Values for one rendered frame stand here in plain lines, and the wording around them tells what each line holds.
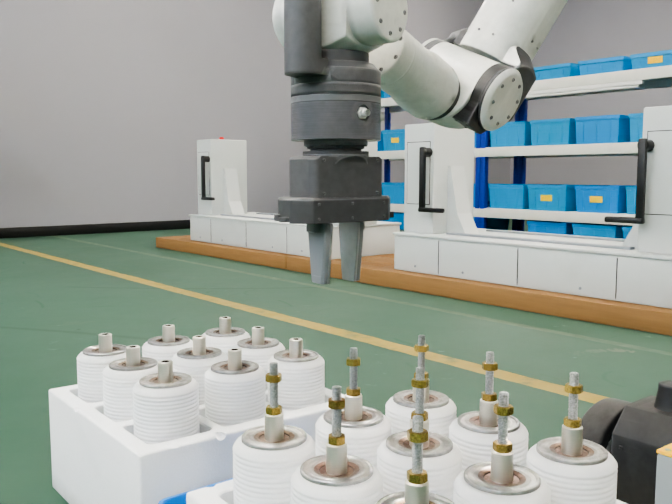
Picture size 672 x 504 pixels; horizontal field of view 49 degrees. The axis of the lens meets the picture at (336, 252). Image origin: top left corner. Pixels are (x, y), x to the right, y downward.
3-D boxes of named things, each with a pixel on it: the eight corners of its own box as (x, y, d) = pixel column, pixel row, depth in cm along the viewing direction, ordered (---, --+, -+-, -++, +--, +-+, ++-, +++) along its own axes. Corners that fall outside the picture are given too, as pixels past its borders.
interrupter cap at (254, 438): (243, 430, 88) (242, 424, 88) (305, 428, 89) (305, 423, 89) (239, 454, 81) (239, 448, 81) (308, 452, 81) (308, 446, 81)
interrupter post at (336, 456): (336, 480, 74) (336, 449, 74) (320, 473, 76) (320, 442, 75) (353, 473, 75) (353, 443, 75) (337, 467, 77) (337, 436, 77)
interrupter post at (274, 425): (264, 437, 86) (263, 410, 86) (284, 436, 86) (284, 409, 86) (263, 444, 84) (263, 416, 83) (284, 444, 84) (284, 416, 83)
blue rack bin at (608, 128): (606, 145, 610) (607, 120, 608) (651, 144, 582) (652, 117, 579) (573, 144, 578) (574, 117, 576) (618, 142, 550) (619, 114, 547)
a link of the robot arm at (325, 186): (358, 216, 80) (358, 105, 79) (417, 220, 72) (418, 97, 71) (257, 220, 73) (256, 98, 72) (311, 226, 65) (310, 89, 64)
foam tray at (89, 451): (240, 438, 155) (239, 355, 153) (360, 503, 124) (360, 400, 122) (51, 487, 131) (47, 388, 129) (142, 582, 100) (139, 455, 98)
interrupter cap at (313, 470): (334, 496, 70) (334, 489, 70) (285, 473, 76) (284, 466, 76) (388, 474, 75) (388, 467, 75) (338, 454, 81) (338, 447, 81)
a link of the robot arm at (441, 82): (342, 72, 82) (421, 127, 98) (409, 104, 76) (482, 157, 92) (388, -15, 81) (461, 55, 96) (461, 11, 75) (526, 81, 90)
